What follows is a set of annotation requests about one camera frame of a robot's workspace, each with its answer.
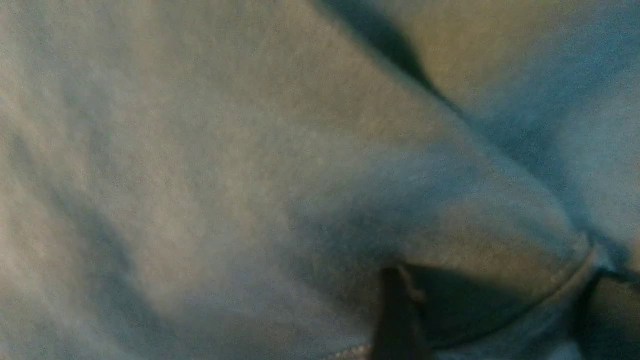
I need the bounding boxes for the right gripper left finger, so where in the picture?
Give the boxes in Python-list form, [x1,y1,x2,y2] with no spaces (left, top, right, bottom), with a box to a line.
[372,268,426,360]

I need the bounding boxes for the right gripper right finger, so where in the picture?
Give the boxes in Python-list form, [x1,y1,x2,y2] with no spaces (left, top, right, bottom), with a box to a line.
[574,272,640,360]

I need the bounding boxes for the dark gray long-sleeve shirt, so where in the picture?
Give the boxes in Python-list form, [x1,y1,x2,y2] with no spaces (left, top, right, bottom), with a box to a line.
[1,0,639,360]

